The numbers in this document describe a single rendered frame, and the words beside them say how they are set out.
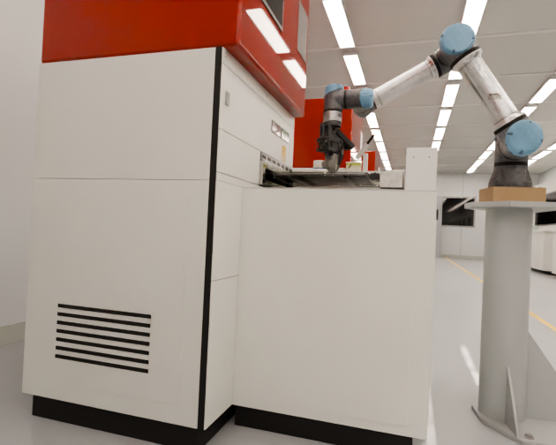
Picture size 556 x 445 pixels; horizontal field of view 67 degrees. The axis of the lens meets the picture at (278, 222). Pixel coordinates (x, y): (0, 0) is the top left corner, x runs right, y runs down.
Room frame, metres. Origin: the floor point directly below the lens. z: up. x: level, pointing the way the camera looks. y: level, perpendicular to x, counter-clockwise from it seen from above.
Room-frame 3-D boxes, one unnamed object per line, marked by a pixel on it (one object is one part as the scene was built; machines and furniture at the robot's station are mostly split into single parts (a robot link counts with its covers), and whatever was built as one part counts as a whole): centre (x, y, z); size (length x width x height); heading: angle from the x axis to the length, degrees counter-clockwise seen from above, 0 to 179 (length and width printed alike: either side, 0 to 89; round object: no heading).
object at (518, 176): (1.63, -0.89, 0.93); 0.15 x 0.15 x 0.10
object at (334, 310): (1.80, -0.32, 0.41); 0.96 x 0.64 x 0.82; 163
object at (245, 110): (1.64, 0.07, 1.02); 0.81 x 0.03 x 0.40; 163
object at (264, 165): (1.81, 0.01, 0.89); 0.44 x 0.02 x 0.10; 163
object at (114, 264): (1.75, 0.40, 0.41); 0.82 x 0.70 x 0.82; 163
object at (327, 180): (1.76, -0.20, 0.90); 0.34 x 0.34 x 0.01; 73
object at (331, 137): (1.68, -0.19, 1.05); 0.09 x 0.08 x 0.12; 130
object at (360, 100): (1.67, -0.30, 1.21); 0.11 x 0.11 x 0.08; 73
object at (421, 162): (1.59, -0.52, 0.89); 0.55 x 0.09 x 0.14; 163
